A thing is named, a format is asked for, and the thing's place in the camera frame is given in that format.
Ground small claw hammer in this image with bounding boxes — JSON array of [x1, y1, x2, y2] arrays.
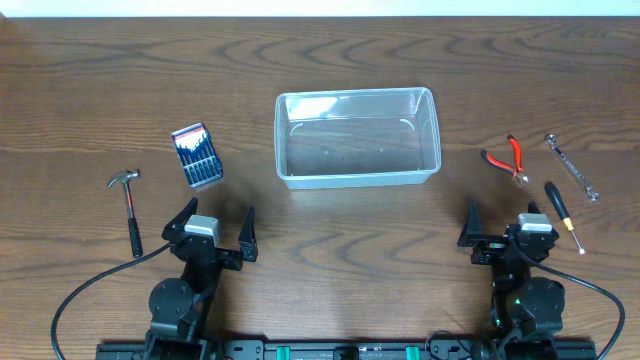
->
[[107, 169, 143, 259]]

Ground red handled pliers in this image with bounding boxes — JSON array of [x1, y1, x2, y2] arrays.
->
[[480, 134, 531, 187]]

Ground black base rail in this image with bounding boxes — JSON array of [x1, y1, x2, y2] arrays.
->
[[95, 338, 599, 360]]

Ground silver double ring wrench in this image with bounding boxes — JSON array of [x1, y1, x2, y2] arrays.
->
[[545, 134, 600, 202]]

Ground blue screwdriver bit set case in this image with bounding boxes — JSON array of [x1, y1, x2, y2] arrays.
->
[[171, 123, 224, 188]]

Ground left black cable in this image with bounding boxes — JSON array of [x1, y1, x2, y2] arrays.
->
[[50, 242, 172, 360]]

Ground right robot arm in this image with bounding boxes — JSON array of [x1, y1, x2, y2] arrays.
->
[[457, 201, 565, 359]]

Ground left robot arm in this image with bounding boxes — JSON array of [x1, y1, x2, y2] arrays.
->
[[143, 198, 258, 359]]

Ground black yellow screwdriver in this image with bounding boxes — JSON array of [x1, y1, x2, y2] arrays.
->
[[544, 182, 586, 255]]

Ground black cable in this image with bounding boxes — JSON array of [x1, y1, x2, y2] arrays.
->
[[507, 237, 627, 360], [50, 242, 172, 360]]

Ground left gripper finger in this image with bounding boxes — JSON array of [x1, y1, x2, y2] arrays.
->
[[162, 197, 198, 235], [238, 207, 258, 253]]

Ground right black cable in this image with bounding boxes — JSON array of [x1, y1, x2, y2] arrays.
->
[[507, 237, 627, 360]]

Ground clear plastic container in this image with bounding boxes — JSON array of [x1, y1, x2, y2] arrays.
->
[[274, 87, 442, 190]]

